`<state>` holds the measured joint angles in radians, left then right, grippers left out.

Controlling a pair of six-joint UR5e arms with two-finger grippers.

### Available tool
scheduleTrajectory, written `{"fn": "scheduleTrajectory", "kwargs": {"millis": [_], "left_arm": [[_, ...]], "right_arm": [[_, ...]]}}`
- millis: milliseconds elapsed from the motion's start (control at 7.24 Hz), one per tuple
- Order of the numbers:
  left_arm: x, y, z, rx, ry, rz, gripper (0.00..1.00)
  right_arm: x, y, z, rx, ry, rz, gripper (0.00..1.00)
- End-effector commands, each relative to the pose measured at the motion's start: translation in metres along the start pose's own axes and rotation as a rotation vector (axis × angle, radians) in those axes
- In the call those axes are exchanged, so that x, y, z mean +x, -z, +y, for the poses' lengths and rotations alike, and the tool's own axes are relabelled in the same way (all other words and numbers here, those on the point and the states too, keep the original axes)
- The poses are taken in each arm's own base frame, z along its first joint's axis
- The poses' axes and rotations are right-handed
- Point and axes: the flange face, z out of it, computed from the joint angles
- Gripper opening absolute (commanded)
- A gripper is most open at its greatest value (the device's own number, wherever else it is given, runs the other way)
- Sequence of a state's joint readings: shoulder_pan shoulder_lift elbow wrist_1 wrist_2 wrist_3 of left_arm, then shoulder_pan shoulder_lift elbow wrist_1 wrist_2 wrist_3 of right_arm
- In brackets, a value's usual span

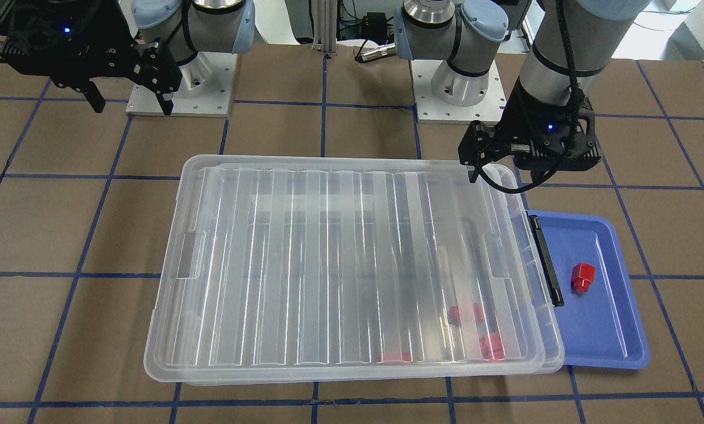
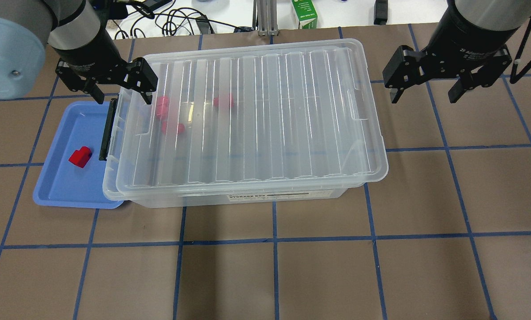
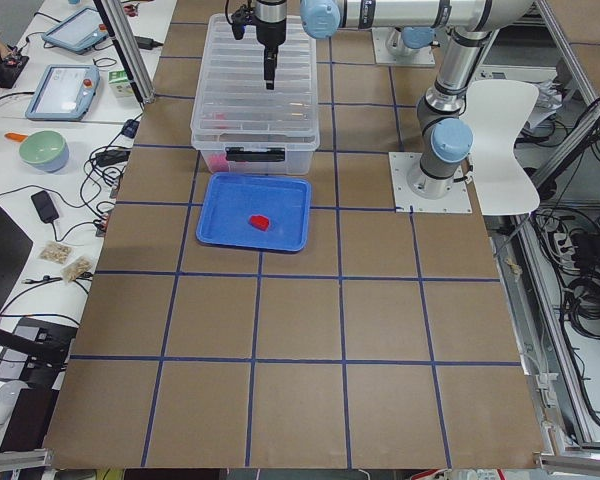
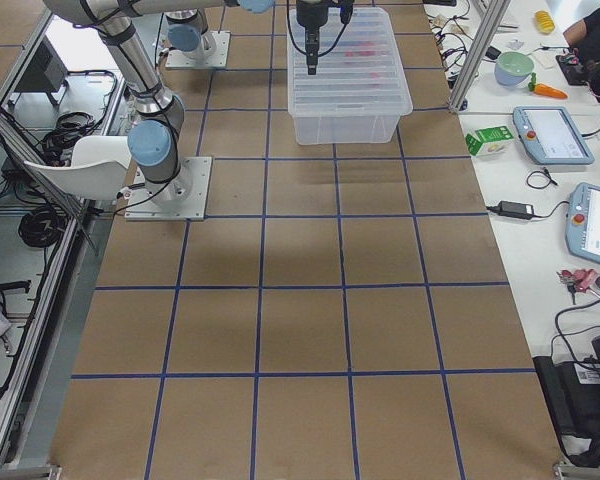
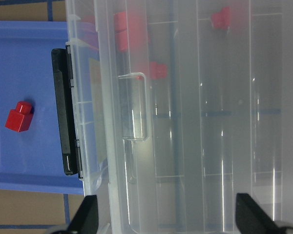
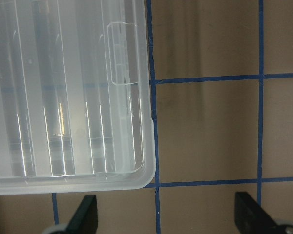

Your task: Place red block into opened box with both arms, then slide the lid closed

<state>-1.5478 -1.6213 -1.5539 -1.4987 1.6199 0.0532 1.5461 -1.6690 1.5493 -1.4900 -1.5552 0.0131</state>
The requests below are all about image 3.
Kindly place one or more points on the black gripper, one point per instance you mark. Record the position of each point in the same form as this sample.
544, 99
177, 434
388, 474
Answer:
269, 33

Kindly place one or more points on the clear plastic box lid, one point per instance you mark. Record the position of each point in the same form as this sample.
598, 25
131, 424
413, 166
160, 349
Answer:
234, 68

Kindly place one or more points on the red block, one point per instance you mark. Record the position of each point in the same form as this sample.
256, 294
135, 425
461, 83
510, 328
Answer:
260, 222

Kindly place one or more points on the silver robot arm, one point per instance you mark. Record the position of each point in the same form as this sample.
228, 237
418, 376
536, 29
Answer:
447, 139
408, 41

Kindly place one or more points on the clear plastic storage box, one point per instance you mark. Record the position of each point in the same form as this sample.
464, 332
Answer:
255, 145

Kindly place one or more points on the black box latch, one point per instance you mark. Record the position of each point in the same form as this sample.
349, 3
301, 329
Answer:
267, 155

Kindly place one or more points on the blue plastic tray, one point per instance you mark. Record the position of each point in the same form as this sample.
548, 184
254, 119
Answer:
232, 198

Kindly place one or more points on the green white carton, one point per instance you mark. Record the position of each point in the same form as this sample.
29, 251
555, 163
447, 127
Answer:
119, 83

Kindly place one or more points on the far blue teach pendant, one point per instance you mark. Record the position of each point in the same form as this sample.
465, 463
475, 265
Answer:
79, 32

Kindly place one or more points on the blue teach pendant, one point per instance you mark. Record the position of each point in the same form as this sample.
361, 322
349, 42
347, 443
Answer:
64, 93
79, 32

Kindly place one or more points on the near blue teach pendant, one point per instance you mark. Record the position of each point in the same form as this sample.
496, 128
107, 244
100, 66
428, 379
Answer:
64, 93

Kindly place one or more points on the white chair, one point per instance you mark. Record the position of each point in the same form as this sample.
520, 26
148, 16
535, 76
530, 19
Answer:
496, 111

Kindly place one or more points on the green bowl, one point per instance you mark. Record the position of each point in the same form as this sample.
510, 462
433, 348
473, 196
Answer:
46, 151

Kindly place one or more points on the black phone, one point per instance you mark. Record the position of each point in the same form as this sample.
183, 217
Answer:
44, 207

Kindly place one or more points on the near snack bag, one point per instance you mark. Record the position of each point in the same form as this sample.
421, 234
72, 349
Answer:
76, 268

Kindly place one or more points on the snack bag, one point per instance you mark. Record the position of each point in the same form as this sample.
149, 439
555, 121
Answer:
55, 252
76, 268

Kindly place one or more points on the far snack bag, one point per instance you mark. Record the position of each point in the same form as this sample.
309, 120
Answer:
55, 252

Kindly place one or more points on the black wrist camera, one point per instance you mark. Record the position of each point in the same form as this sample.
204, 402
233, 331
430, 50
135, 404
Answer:
240, 20

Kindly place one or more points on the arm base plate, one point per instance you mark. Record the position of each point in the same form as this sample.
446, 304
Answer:
414, 192
424, 59

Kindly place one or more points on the aluminium frame post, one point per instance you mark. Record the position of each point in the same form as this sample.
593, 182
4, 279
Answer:
120, 32

